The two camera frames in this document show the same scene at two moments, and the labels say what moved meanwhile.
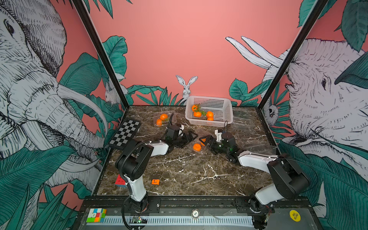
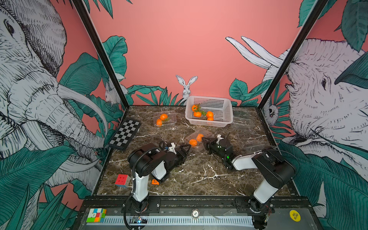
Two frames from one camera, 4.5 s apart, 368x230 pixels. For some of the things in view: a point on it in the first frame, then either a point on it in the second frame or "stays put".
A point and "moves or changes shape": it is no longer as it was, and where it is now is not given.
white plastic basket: x=207 y=111 stays put
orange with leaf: x=209 y=114 stays put
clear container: x=196 y=147 moves or changes shape
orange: x=197 y=114 stays put
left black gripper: x=190 y=136 to x=183 y=156
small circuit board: x=139 y=219 stays put
